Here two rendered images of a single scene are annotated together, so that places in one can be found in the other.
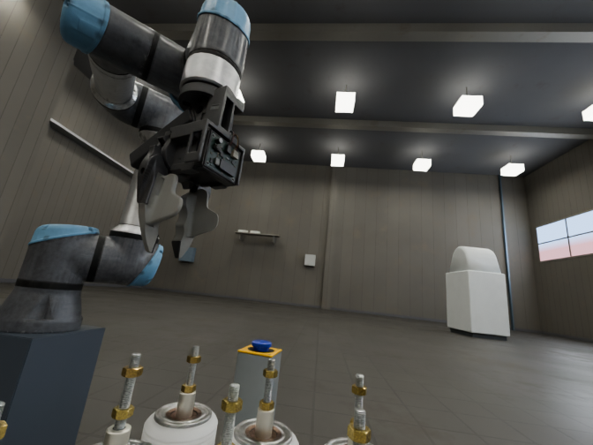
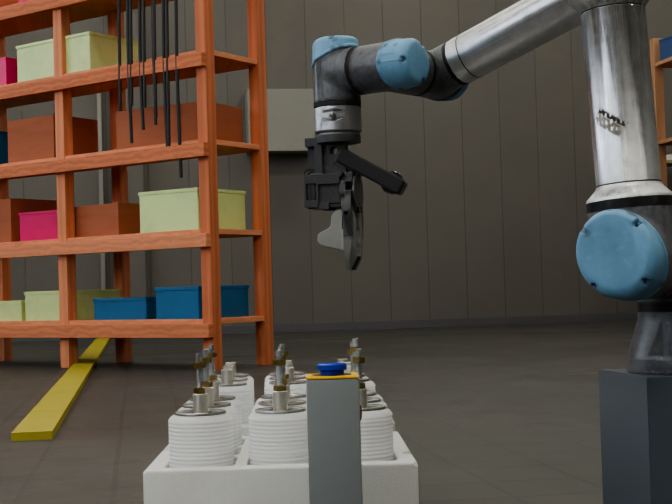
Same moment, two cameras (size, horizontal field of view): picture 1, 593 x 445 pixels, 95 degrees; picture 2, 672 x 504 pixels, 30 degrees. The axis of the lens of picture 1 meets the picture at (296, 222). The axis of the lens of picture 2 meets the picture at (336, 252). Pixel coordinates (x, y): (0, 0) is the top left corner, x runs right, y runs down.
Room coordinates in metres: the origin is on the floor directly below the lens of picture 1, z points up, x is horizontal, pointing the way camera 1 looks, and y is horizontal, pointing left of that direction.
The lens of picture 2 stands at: (2.23, -0.40, 0.43)
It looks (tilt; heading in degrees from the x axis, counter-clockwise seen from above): 2 degrees up; 164
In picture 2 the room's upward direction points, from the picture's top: 2 degrees counter-clockwise
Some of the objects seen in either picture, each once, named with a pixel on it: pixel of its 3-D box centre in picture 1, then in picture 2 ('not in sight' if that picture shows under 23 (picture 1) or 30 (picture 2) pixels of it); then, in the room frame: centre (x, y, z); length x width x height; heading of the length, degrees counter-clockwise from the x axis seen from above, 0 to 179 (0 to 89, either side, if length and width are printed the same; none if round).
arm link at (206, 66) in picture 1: (212, 90); (337, 122); (0.33, 0.14, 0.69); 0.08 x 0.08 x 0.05
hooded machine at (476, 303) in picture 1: (474, 290); not in sight; (5.46, -3.65, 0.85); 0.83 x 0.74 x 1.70; 176
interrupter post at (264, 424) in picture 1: (264, 422); (280, 402); (0.41, 0.01, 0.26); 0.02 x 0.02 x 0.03
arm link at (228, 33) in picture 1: (220, 46); (337, 73); (0.33, 0.14, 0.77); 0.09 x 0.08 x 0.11; 36
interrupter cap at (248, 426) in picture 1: (263, 433); (280, 410); (0.41, 0.01, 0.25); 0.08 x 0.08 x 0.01
